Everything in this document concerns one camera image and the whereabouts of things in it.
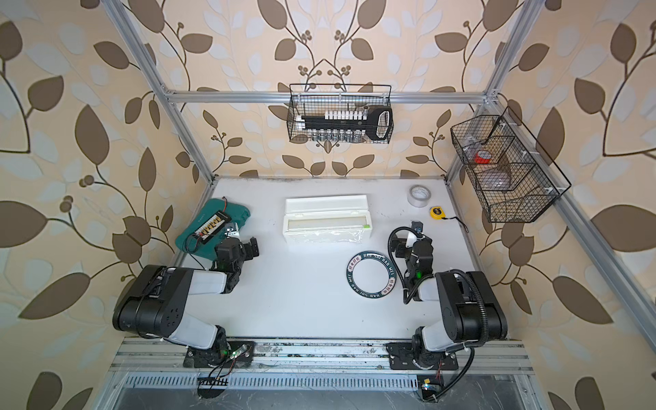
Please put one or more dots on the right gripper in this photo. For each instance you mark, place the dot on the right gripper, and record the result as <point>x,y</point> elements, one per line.
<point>430,243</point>

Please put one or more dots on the yellow tape measure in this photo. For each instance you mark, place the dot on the yellow tape measure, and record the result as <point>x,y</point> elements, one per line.
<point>437,213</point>

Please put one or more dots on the black socket set holder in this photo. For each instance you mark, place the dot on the black socket set holder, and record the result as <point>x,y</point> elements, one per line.
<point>370,122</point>

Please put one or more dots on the red capped item in basket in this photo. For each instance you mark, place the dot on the red capped item in basket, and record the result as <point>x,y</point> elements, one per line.
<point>482,157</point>

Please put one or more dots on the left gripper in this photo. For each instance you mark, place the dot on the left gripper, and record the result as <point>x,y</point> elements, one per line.
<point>247,253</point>

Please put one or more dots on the green rimmed white plate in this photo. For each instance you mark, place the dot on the green rimmed white plate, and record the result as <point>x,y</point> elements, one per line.
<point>371,275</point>

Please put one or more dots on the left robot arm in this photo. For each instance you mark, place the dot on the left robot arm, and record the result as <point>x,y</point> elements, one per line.
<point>154,306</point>

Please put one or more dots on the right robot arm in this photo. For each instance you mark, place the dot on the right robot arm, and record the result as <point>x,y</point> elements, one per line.
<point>470,314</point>

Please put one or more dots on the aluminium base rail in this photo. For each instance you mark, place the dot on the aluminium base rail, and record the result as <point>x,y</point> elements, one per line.
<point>323,355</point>

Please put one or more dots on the black wire basket back wall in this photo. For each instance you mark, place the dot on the black wire basket back wall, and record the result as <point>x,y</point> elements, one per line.
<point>313,96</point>

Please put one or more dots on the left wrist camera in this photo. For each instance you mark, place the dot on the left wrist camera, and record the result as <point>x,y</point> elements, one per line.
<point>232,230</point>

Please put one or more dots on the black wire basket right wall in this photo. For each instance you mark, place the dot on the black wire basket right wall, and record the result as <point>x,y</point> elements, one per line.
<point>522,180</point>

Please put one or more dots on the black charger board with cables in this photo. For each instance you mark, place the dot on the black charger board with cables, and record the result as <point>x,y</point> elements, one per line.
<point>213,218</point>

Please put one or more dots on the black wire basket wall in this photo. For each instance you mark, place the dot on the black wire basket wall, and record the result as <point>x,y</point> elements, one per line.
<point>313,96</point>
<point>522,180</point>

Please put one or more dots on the green plastic tool case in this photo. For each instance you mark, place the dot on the green plastic tool case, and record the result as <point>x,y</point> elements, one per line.
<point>239,214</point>

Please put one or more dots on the clear plastic wrap sheet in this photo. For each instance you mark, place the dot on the clear plastic wrap sheet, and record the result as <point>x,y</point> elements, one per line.
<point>354,235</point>

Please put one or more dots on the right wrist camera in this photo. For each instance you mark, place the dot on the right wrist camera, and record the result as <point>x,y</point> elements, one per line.
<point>417,228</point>

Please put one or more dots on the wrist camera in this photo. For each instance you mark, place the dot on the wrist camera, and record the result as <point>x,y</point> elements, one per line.
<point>417,228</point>
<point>232,230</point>

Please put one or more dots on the clear tape roll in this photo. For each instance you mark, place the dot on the clear tape roll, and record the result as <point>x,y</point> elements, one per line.
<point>419,196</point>

